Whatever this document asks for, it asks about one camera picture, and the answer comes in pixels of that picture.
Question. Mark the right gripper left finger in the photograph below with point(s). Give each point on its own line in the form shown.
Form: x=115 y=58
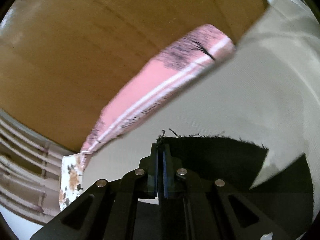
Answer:
x=122 y=197

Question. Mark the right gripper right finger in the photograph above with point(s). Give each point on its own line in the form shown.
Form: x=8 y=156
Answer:
x=185 y=212

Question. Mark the black pants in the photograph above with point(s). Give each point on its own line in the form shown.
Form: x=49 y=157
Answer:
x=282 y=206

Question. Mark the white floral pillow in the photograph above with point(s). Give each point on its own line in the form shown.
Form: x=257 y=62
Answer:
x=71 y=186

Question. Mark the beige curtain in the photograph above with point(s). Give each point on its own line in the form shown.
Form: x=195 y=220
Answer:
x=30 y=171

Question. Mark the grey bed mat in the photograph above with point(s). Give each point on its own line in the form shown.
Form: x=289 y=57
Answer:
x=210 y=107

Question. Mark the cream satin bedsheet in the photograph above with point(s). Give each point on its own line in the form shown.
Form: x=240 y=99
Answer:
x=287 y=30

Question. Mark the pink Baby-print pillow right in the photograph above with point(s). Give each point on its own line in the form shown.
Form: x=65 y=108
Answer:
x=173 y=68

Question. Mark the wooden headboard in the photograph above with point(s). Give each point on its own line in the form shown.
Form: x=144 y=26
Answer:
x=62 y=61

